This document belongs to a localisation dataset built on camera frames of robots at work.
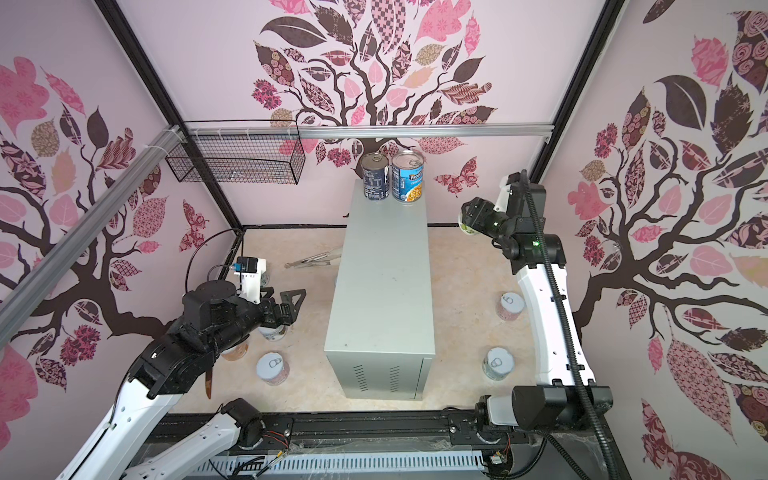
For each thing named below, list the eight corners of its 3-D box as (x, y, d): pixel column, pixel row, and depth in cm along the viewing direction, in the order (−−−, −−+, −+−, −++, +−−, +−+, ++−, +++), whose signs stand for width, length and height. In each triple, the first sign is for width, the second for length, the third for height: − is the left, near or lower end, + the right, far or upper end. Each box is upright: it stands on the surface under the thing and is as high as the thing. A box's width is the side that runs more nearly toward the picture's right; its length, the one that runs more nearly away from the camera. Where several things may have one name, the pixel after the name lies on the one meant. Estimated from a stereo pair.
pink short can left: (260, 385, 83) (252, 378, 78) (267, 360, 88) (260, 352, 83) (286, 385, 83) (279, 378, 78) (291, 360, 88) (285, 352, 83)
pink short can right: (499, 321, 95) (504, 312, 91) (494, 301, 100) (499, 292, 95) (521, 321, 95) (527, 312, 91) (515, 301, 100) (521, 292, 95)
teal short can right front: (485, 381, 83) (491, 374, 79) (480, 354, 88) (485, 347, 84) (510, 381, 83) (517, 374, 79) (504, 354, 88) (510, 346, 84)
